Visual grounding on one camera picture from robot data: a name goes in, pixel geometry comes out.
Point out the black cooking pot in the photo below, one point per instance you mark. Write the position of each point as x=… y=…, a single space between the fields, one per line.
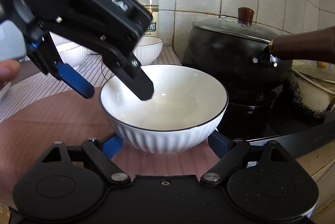
x=225 y=56

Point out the striped pink brown tablecloth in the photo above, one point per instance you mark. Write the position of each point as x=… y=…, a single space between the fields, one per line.
x=52 y=122

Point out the white ribbed bowl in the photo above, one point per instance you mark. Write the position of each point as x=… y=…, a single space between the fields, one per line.
x=183 y=98
x=149 y=52
x=76 y=56

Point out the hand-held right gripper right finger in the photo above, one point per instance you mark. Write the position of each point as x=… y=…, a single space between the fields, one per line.
x=219 y=144

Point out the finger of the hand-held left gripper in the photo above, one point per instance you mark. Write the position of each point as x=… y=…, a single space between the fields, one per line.
x=76 y=84
x=141 y=85

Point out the glass pot lid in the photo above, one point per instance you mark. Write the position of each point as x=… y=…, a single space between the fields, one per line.
x=225 y=26

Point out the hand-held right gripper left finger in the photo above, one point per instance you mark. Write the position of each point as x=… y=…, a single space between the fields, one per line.
x=112 y=145

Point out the person's left hand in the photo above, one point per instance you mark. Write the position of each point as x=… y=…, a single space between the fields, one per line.
x=7 y=71

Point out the black gas stove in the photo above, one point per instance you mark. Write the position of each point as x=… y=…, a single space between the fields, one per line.
x=248 y=114

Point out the white enamel pot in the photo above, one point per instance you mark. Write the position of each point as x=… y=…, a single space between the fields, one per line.
x=306 y=93

